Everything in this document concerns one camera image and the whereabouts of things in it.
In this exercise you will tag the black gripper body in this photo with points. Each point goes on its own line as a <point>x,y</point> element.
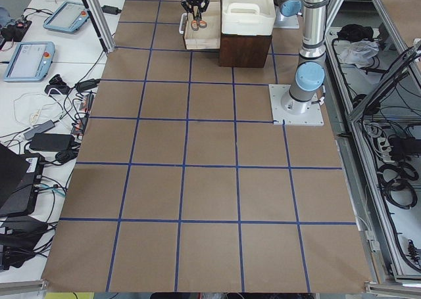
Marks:
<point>195,0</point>

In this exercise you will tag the white drawer handle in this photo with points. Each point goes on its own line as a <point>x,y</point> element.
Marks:
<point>182,24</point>

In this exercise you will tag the orange grey scissors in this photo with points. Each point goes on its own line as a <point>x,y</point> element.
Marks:
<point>197,23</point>

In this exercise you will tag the light wooden drawer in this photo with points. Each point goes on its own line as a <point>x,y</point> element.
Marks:
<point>204,38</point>

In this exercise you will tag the dark wooden drawer cabinet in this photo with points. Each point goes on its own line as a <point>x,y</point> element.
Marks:
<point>244,51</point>

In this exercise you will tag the cream plastic tray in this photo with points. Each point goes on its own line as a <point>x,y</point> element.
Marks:
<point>248,17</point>

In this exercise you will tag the upper teach pendant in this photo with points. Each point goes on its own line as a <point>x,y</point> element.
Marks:
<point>68,18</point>

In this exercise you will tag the teach pendant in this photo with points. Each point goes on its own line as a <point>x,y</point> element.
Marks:
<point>30,62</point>
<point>68,18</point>

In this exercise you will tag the lower teach pendant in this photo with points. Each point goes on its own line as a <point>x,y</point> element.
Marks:
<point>30,62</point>

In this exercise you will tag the black power adapter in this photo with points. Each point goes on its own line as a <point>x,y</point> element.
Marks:
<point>52,142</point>

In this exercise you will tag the aluminium frame post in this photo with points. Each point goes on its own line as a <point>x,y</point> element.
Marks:
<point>100,25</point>

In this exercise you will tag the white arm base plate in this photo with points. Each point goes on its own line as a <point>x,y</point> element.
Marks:
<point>287,111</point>

